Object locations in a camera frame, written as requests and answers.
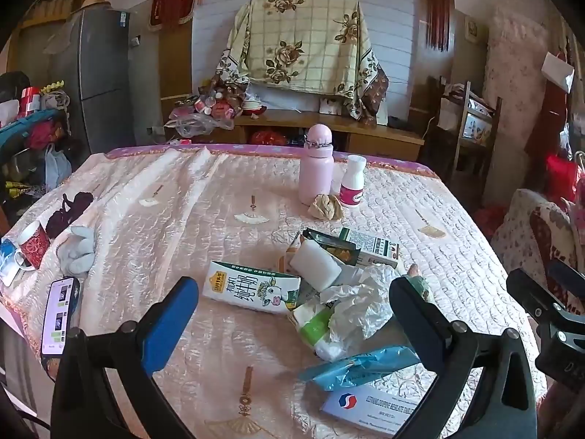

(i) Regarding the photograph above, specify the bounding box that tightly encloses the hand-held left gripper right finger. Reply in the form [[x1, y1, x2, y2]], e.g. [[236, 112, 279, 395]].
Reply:
[[388, 276, 538, 439]]

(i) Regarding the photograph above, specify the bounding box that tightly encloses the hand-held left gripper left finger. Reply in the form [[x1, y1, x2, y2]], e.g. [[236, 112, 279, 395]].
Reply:
[[49, 277, 200, 439]]

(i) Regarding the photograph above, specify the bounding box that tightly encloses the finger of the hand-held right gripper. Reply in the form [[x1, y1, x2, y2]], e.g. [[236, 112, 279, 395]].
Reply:
[[506, 268, 568, 320], [547, 260, 585, 301]]

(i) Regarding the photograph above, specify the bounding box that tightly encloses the white plastic bag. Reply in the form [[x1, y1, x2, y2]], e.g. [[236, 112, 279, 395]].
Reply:
[[317, 265, 404, 362]]

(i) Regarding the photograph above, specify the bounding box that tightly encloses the blue plastic packet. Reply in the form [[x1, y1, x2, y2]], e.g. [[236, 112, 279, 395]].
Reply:
[[299, 345, 422, 393]]

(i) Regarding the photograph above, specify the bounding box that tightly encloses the white green milk carton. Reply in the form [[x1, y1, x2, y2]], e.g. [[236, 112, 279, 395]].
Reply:
[[203, 260, 302, 315]]

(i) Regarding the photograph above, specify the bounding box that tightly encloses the small teal wrapper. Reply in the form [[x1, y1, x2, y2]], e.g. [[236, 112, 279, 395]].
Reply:
[[408, 264, 436, 303]]

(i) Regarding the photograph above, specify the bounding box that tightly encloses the floral red white cushion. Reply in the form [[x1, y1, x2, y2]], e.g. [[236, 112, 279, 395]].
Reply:
[[491, 187, 585, 314]]

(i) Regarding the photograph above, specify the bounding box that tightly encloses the small green white carton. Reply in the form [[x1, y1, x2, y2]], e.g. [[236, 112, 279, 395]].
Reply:
[[342, 228, 401, 269]]

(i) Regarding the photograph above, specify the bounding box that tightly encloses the white medicine box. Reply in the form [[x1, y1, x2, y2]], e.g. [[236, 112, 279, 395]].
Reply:
[[320, 383, 440, 436]]

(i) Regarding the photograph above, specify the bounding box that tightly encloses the pink quilted bedspread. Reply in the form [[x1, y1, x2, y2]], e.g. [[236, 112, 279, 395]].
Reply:
[[0, 143, 549, 439]]

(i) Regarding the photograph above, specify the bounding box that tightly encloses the smartphone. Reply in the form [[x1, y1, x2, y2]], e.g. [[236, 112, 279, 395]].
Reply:
[[40, 276, 81, 358]]

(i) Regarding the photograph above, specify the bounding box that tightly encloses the green white snack packet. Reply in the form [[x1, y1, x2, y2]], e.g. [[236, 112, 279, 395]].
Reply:
[[292, 301, 335, 345]]

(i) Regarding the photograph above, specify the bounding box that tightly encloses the dark green packet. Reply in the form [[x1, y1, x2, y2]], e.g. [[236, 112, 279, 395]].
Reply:
[[302, 227, 363, 266]]

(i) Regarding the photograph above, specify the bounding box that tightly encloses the white foam block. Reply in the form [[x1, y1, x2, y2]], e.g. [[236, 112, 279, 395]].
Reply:
[[290, 240, 343, 292]]

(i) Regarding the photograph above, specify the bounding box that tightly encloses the dark cloth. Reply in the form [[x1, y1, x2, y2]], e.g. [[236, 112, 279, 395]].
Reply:
[[45, 191, 95, 239]]

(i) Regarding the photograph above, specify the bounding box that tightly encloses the crumpled brown paper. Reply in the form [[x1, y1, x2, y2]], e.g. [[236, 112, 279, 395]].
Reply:
[[307, 193, 345, 221]]

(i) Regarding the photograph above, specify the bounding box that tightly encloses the red patterned mug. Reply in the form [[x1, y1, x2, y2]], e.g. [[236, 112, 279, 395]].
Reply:
[[17, 220, 50, 270]]

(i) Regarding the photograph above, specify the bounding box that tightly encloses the small white pink-label bottle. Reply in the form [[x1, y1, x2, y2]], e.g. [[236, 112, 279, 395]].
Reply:
[[339, 154, 367, 208]]

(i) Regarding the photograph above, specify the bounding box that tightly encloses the blue white mug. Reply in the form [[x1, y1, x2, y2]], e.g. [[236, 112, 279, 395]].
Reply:
[[0, 238, 29, 285]]

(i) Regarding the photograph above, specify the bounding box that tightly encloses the wooden chair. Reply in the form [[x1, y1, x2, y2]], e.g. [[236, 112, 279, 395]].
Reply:
[[438, 80, 503, 184]]

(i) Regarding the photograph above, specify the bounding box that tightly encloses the pink floral curtain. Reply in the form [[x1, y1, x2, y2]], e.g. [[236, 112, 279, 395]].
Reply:
[[483, 6, 568, 207]]

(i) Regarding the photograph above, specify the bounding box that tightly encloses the pink water bottle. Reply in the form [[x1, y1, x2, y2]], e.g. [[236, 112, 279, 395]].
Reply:
[[298, 124, 335, 206]]

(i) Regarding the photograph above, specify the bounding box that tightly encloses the wooden cabinet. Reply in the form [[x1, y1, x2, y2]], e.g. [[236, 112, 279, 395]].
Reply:
[[226, 109, 426, 162]]

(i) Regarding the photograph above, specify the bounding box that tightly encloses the clear plastic bag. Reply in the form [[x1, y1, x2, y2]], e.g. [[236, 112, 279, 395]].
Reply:
[[163, 113, 235, 139]]

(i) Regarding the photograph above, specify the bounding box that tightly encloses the grey refrigerator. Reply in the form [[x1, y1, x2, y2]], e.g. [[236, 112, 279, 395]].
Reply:
[[49, 7, 138, 156]]

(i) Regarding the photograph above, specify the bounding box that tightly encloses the floral yellow cloth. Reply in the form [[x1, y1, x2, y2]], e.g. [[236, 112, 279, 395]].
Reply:
[[215, 0, 390, 125]]

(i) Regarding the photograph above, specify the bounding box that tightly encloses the red knot wall hanging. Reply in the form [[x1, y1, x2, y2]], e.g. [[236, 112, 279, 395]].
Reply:
[[419, 0, 458, 52]]

